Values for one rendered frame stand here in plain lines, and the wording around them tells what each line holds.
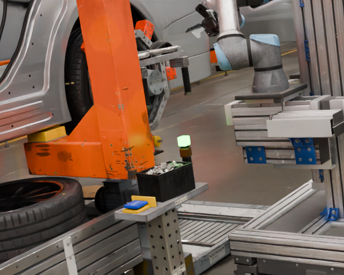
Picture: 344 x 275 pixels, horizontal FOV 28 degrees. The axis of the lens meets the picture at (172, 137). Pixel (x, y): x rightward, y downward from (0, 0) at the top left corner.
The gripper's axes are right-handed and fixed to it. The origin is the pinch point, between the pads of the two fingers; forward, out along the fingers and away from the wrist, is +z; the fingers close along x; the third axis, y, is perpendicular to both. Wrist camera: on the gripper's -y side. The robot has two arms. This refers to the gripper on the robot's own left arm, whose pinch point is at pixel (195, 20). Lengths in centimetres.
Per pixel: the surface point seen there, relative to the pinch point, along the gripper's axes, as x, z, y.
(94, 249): 65, 60, 65
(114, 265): 71, 49, 74
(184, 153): 28, 21, 49
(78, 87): 67, 14, -12
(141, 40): 50, -27, -25
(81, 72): 63, 12, -18
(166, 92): 64, -43, 1
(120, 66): 18.9, 39.3, 7.0
